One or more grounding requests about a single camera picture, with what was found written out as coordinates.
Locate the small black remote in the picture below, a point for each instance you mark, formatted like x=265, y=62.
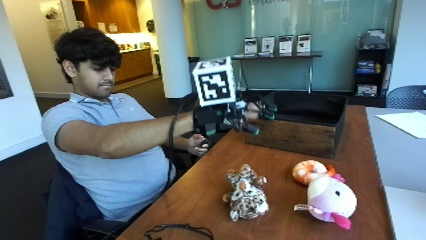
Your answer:
x=205, y=143

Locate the dark wooden box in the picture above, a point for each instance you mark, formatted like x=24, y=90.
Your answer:
x=300, y=126

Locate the white marker cube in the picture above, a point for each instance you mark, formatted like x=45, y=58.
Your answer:
x=213, y=82

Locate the black console table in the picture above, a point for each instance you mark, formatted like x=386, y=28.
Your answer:
x=277, y=66

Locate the framed display card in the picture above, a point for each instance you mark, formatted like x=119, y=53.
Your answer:
x=267, y=44
x=284, y=44
x=250, y=46
x=303, y=43

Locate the orange shrimp plush toy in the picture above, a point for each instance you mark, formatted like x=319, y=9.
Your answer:
x=310, y=170

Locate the spotted leopard plush toy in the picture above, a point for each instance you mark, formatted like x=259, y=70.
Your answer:
x=246, y=193

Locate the black magazine shelf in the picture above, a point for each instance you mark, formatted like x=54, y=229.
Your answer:
x=370, y=66

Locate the pink white plush toy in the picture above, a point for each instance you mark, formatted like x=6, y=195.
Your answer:
x=330, y=200

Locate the white paper sheet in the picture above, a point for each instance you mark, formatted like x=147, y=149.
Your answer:
x=404, y=123

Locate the wooden reception counter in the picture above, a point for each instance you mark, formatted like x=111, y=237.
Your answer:
x=133, y=63

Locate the grey mesh chair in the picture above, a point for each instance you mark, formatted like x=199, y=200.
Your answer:
x=407, y=97

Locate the the person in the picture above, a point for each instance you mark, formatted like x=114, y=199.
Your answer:
x=110, y=156

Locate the dark blue office chair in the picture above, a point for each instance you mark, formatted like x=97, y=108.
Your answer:
x=70, y=206

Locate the dark wall picture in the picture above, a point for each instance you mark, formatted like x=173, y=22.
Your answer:
x=4, y=80

